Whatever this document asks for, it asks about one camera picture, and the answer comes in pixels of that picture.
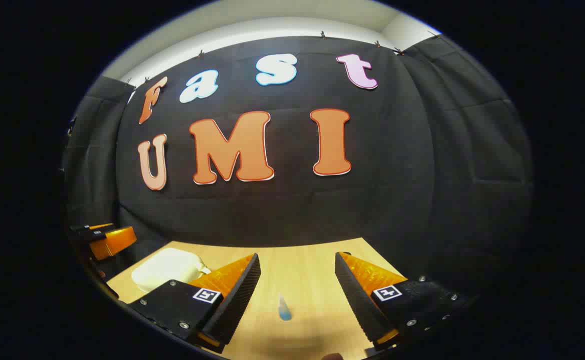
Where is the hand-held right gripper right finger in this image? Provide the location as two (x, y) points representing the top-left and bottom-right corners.
(334, 251), (478, 351)

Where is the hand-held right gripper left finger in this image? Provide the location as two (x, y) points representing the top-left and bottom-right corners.
(129, 252), (262, 354)

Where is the blue and white tube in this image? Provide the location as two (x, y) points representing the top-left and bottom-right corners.
(278, 293), (293, 322)

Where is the pale yellow small suitcase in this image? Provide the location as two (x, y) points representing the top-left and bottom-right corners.
(131, 247), (213, 294)

